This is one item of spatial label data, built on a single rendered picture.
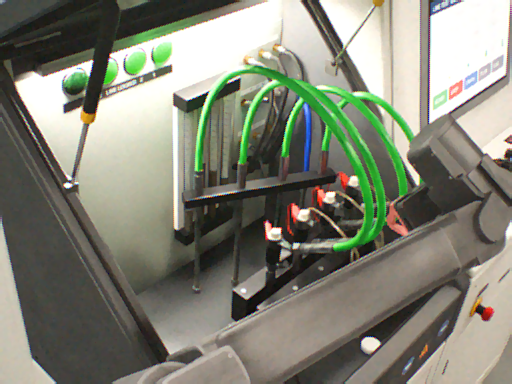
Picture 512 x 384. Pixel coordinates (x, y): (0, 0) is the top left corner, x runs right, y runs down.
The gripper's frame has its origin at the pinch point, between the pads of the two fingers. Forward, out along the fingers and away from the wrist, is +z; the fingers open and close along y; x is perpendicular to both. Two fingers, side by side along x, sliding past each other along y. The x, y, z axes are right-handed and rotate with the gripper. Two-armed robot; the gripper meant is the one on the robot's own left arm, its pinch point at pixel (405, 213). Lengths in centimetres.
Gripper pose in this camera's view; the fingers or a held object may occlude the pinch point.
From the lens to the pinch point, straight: 90.3
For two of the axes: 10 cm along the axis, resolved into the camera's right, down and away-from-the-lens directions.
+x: 5.2, 8.5, 0.4
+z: -3.1, 1.5, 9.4
